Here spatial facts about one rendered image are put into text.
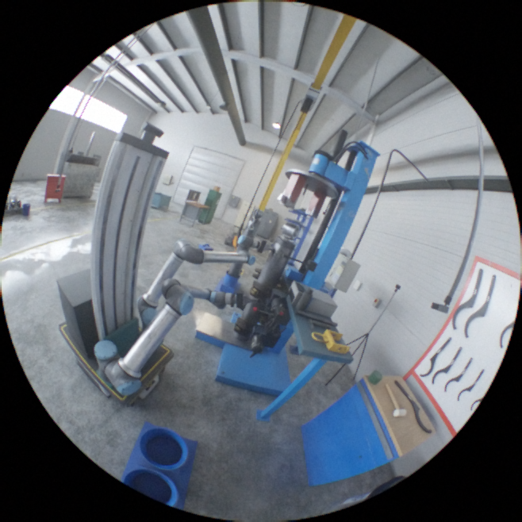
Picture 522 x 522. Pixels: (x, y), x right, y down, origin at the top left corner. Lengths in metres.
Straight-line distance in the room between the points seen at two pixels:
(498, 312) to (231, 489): 2.70
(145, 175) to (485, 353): 3.00
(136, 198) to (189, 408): 1.64
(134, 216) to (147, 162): 0.31
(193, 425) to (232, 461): 0.44
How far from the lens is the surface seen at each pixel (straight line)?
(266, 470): 1.81
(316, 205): 1.90
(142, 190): 1.04
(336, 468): 1.69
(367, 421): 1.45
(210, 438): 1.72
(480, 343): 2.31
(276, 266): 1.75
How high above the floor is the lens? 1.64
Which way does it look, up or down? 15 degrees down
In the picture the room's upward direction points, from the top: 24 degrees clockwise
